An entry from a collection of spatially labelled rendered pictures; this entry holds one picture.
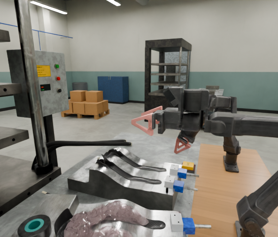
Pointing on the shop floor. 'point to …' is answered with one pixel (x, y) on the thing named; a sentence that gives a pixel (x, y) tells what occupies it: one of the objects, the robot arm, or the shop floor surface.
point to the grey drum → (80, 86)
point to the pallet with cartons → (87, 104)
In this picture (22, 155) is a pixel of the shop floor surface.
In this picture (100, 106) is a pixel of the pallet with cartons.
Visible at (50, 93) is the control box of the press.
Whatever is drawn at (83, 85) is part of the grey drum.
